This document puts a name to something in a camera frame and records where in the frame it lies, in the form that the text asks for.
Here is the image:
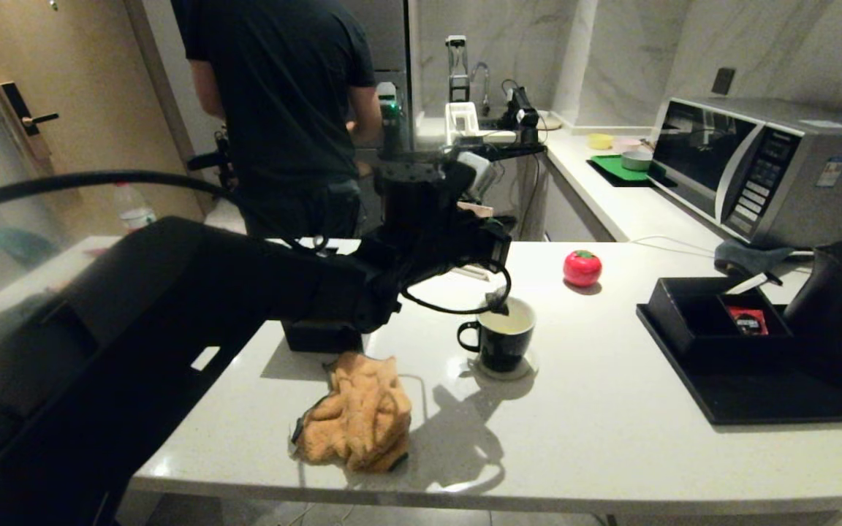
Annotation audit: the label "white tea bag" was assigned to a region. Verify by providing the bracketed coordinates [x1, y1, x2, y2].
[485, 274, 512, 317]

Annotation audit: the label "person's right forearm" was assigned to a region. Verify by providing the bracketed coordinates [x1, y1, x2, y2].
[352, 86, 383, 143]

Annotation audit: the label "person's left forearm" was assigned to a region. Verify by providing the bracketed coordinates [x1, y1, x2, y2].
[191, 58, 226, 121]

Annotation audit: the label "beige QR code sign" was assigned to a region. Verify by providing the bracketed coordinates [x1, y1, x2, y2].
[452, 202, 496, 282]

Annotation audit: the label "black teleoperation rig stand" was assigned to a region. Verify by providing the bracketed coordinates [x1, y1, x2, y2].
[379, 140, 547, 165]

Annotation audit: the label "red tomato-shaped timer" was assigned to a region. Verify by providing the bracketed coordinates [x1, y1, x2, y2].
[564, 250, 604, 288]

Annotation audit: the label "black mug white inside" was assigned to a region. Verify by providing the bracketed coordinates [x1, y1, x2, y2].
[457, 295, 538, 373]

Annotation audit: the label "white plastic stand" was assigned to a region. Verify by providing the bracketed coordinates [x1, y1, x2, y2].
[444, 101, 482, 147]

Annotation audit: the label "green cutting mat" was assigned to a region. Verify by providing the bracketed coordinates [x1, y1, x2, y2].
[586, 153, 667, 188]

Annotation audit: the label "round white coaster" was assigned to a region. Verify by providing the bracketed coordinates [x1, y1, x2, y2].
[474, 351, 540, 381]

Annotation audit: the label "chrome faucet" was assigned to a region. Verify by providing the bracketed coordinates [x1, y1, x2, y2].
[471, 62, 493, 118]

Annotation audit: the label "grey device green light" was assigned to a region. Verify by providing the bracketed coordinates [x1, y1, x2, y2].
[379, 81, 401, 154]

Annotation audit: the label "black white tissue box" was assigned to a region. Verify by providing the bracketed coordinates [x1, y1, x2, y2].
[282, 320, 365, 354]

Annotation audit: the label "orange microfibre cloth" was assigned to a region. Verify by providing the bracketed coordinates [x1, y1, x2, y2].
[291, 351, 413, 476]

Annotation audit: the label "grey refrigerator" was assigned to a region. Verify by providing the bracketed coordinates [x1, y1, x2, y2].
[352, 0, 418, 165]

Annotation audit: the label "black compartment organizer box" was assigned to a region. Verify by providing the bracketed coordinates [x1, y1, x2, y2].
[648, 276, 796, 370]

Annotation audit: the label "person in black shirt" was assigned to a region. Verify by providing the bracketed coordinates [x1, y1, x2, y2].
[171, 0, 383, 238]

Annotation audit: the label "dark grey cloth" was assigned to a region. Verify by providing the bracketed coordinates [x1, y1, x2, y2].
[716, 239, 796, 278]

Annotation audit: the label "white stick sachet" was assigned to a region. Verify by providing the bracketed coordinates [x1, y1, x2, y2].
[727, 272, 784, 295]

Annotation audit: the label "red sachet packet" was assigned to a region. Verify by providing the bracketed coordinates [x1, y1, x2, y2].
[728, 307, 771, 337]

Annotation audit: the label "black tripod stand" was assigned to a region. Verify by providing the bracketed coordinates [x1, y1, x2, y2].
[187, 126, 240, 194]

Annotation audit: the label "black rectangular tray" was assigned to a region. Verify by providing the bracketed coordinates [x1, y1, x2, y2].
[637, 303, 842, 426]

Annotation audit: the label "silver microwave oven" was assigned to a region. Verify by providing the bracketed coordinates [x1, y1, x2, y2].
[651, 95, 842, 251]

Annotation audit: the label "clear water bottle red cap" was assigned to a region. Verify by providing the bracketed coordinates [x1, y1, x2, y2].
[115, 183, 159, 232]

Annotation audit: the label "beige wooden door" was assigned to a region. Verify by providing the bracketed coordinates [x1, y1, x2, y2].
[0, 0, 206, 236]

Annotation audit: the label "teal cloth bundle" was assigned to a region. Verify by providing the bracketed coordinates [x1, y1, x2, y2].
[0, 228, 60, 267]

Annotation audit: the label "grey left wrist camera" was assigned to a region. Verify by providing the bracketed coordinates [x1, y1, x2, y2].
[456, 151, 500, 204]

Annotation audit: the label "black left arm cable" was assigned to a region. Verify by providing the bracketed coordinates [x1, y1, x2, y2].
[0, 170, 513, 316]

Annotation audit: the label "white power cable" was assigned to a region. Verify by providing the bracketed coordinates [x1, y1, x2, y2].
[629, 235, 816, 261]

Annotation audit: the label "black door lock handle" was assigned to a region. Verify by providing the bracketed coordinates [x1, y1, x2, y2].
[0, 80, 60, 161]

